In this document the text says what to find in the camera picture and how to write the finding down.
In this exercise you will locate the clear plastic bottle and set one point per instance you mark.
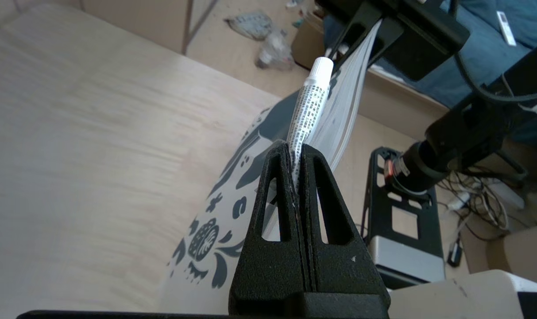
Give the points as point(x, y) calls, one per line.
point(275, 51)

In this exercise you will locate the blue bed mattress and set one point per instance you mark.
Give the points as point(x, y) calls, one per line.
point(489, 48)

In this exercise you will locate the white floral zip pouch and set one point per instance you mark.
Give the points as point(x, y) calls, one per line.
point(233, 199)

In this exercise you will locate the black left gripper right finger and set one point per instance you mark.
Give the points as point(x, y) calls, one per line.
point(345, 266)

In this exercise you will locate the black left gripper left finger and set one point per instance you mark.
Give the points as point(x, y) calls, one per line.
point(268, 270)

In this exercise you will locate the beige wooden desk with hutch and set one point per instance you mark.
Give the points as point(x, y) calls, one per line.
point(95, 133)

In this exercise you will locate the white remote control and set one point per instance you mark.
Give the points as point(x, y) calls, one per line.
point(506, 29)

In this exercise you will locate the beige box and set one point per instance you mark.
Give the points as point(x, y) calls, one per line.
point(511, 252)

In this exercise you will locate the brown cardboard box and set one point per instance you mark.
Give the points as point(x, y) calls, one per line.
point(310, 42)

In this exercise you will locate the black robot torso column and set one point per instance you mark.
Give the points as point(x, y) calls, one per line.
point(472, 128)

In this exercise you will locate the small white toothpaste tube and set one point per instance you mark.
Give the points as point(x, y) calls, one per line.
point(310, 102)

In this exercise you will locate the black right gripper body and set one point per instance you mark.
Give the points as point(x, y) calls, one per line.
point(427, 35)

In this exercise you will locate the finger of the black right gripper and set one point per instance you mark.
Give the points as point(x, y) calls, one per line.
point(390, 33)
point(369, 14)

